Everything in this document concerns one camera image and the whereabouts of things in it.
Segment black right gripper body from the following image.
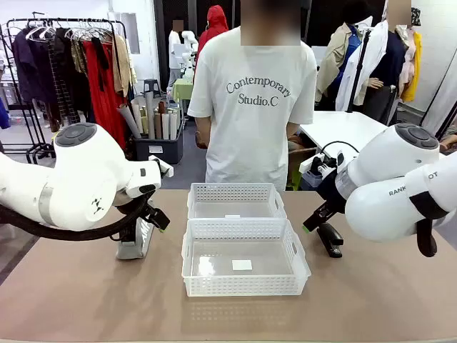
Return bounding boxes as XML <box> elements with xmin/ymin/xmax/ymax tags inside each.
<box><xmin>316</xmin><ymin>169</ymin><xmax>349</xmax><ymax>216</ymax></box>

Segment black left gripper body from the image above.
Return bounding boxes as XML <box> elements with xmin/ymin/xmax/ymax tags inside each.
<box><xmin>138</xmin><ymin>197</ymin><xmax>158</xmax><ymax>218</ymax></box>

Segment grey CAMPUS pouch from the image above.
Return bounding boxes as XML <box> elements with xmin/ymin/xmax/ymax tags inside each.
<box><xmin>116</xmin><ymin>213</ymin><xmax>157</xmax><ymax>261</ymax></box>

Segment black stapler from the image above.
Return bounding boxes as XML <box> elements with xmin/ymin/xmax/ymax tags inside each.
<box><xmin>316</xmin><ymin>222</ymin><xmax>345</xmax><ymax>259</ymax></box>

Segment person's right forearm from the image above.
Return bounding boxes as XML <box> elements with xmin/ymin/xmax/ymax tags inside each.
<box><xmin>194</xmin><ymin>116</ymin><xmax>210</xmax><ymax>139</ymax></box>

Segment white perforated plastic basket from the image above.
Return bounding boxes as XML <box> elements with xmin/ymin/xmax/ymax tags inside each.
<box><xmin>181</xmin><ymin>217</ymin><xmax>312</xmax><ymax>297</ymax></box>
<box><xmin>186</xmin><ymin>182</ymin><xmax>288</xmax><ymax>220</ymax></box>

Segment black storage bin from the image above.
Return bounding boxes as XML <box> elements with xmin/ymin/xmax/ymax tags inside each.
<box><xmin>133</xmin><ymin>134</ymin><xmax>185</xmax><ymax>165</ymax></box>

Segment white table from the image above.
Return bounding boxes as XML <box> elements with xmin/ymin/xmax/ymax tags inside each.
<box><xmin>298</xmin><ymin>109</ymin><xmax>401</xmax><ymax>151</ymax></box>

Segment slanted grey paper roll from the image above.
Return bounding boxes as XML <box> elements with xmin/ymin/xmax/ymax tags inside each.
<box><xmin>117</xmin><ymin>104</ymin><xmax>143</xmax><ymax>139</ymax></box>

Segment tall grey cardboard tube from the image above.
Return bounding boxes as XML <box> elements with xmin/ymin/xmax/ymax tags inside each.
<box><xmin>144</xmin><ymin>90</ymin><xmax>156</xmax><ymax>140</ymax></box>

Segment person in white T-shirt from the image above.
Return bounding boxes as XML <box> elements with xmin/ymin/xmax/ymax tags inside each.
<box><xmin>187</xmin><ymin>0</ymin><xmax>318</xmax><ymax>192</ymax></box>

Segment red hanging dress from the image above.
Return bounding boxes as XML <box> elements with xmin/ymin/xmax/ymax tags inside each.
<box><xmin>82</xmin><ymin>38</ymin><xmax>126</xmax><ymax>149</ymax></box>

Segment green cloth covered table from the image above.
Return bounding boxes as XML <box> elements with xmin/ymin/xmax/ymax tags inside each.
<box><xmin>172</xmin><ymin>78</ymin><xmax>196</xmax><ymax>112</ymax></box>

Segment black plastic stool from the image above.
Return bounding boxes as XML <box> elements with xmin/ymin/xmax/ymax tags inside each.
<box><xmin>142</xmin><ymin>78</ymin><xmax>160</xmax><ymax>96</ymax></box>

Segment skin-coloured mannequin limb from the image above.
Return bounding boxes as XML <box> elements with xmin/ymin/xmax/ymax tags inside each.
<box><xmin>439</xmin><ymin>134</ymin><xmax>457</xmax><ymax>153</ymax></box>

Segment beige coat mannequin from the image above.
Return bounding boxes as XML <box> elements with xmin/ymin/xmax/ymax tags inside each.
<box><xmin>315</xmin><ymin>10</ymin><xmax>373</xmax><ymax>112</ymax></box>

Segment white shirt mannequin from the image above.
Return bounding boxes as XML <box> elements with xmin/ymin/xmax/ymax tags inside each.
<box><xmin>335</xmin><ymin>0</ymin><xmax>412</xmax><ymax>126</ymax></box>

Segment black checked hanging garment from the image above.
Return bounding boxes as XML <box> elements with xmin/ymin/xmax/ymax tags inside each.
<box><xmin>47</xmin><ymin>28</ymin><xmax>91</xmax><ymax>126</ymax></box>

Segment beige hanging garment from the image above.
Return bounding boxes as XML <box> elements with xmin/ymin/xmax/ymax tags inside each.
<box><xmin>111</xmin><ymin>34</ymin><xmax>134</xmax><ymax>98</ymax></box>

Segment yellow hanging garment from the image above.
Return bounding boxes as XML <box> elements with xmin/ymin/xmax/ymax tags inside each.
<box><xmin>399</xmin><ymin>31</ymin><xmax>424</xmax><ymax>104</ymax></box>

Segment background person in white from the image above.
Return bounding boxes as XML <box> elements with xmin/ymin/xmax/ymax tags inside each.
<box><xmin>167</xmin><ymin>19</ymin><xmax>184</xmax><ymax>94</ymax></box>

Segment black hanging scarf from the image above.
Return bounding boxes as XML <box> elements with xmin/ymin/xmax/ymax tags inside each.
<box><xmin>91</xmin><ymin>36</ymin><xmax>111</xmax><ymax>92</ymax></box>

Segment olive patterned hanging garment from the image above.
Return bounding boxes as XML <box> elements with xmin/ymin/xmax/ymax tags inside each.
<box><xmin>70</xmin><ymin>37</ymin><xmax>89</xmax><ymax>76</ymax></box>

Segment dark navy hanging garment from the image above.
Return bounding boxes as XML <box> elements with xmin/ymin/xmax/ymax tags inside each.
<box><xmin>11</xmin><ymin>29</ymin><xmax>54</xmax><ymax>105</ymax></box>

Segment red hooded coat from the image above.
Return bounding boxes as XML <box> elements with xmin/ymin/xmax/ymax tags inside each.
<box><xmin>194</xmin><ymin>4</ymin><xmax>230</xmax><ymax>87</ymax></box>

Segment black metal clothes rack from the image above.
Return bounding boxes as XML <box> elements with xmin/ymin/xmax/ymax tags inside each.
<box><xmin>0</xmin><ymin>12</ymin><xmax>129</xmax><ymax>166</ymax></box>

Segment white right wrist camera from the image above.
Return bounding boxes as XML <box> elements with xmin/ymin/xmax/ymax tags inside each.
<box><xmin>299</xmin><ymin>149</ymin><xmax>346</xmax><ymax>179</ymax></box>

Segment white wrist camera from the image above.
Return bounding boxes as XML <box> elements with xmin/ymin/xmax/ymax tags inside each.
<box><xmin>148</xmin><ymin>154</ymin><xmax>175</xmax><ymax>179</ymax></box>
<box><xmin>299</xmin><ymin>149</ymin><xmax>346</xmax><ymax>179</ymax></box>

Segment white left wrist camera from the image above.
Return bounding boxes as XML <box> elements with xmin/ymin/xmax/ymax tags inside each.
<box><xmin>148</xmin><ymin>154</ymin><xmax>175</xmax><ymax>179</ymax></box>

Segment thin black camera cable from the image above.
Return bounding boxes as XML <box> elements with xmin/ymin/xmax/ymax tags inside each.
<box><xmin>320</xmin><ymin>140</ymin><xmax>360</xmax><ymax>159</ymax></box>

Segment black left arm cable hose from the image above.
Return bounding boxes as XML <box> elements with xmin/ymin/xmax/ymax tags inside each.
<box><xmin>0</xmin><ymin>192</ymin><xmax>159</xmax><ymax>244</ymax></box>

